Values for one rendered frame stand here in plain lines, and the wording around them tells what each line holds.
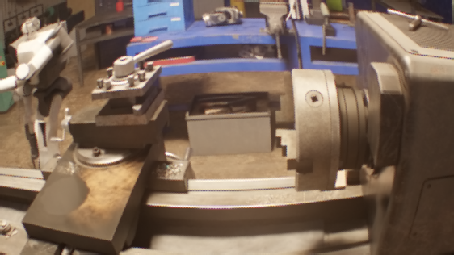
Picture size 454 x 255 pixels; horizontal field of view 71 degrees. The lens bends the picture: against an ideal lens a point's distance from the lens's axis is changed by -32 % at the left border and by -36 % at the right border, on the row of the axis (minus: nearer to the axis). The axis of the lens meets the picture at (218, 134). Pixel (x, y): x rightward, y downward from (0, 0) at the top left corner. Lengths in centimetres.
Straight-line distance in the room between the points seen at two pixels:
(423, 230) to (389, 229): 10
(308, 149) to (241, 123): 219
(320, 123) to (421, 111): 26
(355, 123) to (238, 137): 222
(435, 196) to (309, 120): 35
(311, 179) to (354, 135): 12
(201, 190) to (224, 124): 178
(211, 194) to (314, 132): 49
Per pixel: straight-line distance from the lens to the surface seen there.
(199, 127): 301
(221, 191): 122
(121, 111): 118
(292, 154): 83
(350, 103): 86
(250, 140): 303
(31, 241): 110
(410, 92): 66
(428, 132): 71
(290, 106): 90
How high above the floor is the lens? 150
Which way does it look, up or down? 27 degrees down
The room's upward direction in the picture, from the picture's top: 6 degrees counter-clockwise
